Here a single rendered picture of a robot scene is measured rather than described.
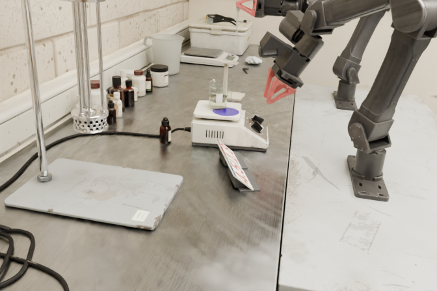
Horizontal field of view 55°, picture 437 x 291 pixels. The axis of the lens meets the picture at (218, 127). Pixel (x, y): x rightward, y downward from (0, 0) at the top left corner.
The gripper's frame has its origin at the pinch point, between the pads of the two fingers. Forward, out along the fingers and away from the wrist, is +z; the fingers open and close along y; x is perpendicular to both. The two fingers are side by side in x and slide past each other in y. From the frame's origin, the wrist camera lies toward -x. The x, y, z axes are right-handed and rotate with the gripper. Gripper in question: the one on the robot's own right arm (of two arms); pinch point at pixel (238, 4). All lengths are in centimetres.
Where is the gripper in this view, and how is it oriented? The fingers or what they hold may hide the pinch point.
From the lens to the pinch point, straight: 143.8
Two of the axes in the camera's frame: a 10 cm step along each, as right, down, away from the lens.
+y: -2.9, 3.4, -8.9
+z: -9.5, -1.5, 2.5
